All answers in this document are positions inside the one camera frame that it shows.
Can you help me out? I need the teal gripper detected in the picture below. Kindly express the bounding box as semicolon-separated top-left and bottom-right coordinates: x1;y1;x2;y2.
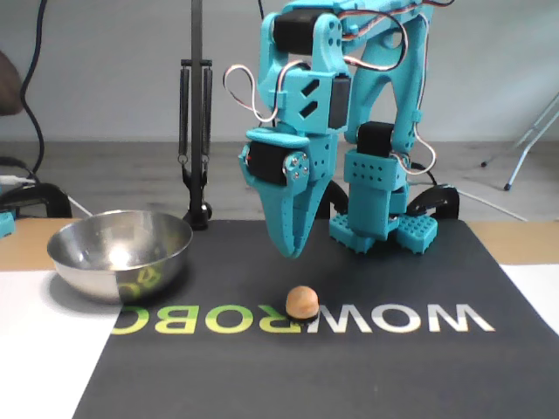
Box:
238;63;353;260

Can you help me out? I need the orange ball with black base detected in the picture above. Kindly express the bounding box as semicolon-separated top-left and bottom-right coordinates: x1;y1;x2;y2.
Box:
286;285;320;325

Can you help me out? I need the teal robot base part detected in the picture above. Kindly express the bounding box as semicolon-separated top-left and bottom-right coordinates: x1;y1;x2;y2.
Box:
0;208;17;238

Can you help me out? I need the metal bowl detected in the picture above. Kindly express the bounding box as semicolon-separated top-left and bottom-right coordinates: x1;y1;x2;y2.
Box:
46;209;194;306

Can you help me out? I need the black mat with WOWROBO print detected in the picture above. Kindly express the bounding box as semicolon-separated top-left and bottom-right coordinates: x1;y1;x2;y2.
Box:
72;217;559;419

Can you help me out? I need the white metal stand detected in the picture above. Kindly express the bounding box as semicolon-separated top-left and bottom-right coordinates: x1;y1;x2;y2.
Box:
480;91;559;191

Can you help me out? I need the white paper sheet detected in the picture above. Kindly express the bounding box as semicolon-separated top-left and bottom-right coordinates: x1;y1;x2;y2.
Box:
0;268;126;419
499;261;559;337

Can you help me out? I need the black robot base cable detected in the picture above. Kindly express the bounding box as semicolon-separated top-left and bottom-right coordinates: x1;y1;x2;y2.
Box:
408;161;439;187

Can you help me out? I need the arm servo wire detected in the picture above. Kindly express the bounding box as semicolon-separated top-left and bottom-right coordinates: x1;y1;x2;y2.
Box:
340;0;439;175

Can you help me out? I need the gripper servo wire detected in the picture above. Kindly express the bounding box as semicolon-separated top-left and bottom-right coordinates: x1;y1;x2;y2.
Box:
222;65;292;124

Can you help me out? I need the white floor cable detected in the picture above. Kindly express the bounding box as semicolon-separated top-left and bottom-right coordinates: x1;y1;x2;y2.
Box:
458;188;528;221
65;194;95;217

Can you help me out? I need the dark blue hanging cable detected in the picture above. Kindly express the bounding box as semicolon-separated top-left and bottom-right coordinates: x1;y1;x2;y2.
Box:
19;0;47;182

